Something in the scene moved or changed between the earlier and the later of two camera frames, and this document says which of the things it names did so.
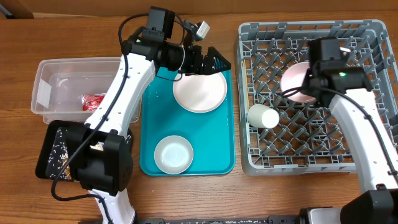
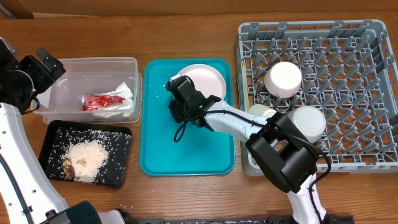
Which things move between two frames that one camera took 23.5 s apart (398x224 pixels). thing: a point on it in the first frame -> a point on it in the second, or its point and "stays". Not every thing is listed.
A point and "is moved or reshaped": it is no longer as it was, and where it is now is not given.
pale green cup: [260, 116] stays
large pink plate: [201, 93] is moved or reshaped
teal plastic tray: [211, 134] stays
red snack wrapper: [91, 102] stays
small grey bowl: [173, 154] -> [310, 121]
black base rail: [271, 219] stays
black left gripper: [196, 66] -> [43, 77]
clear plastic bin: [60, 83] stays
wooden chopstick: [246, 86] stays
